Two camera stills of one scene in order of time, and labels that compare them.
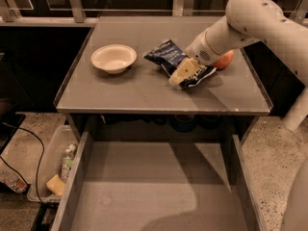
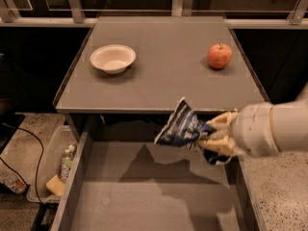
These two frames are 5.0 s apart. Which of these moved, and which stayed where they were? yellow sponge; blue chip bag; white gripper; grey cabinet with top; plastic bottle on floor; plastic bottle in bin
Moved: blue chip bag; white gripper
Stayed: plastic bottle on floor; grey cabinet with top; plastic bottle in bin; yellow sponge
